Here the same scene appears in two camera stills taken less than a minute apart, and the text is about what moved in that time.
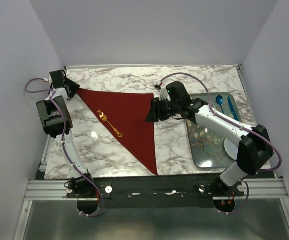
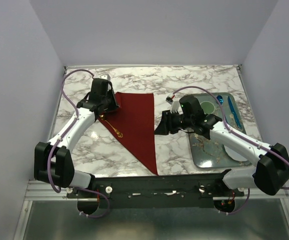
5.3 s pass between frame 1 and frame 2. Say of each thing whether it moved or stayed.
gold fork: stayed
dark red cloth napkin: stayed
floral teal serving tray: stayed
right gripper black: moved
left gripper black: moved
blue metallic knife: stayed
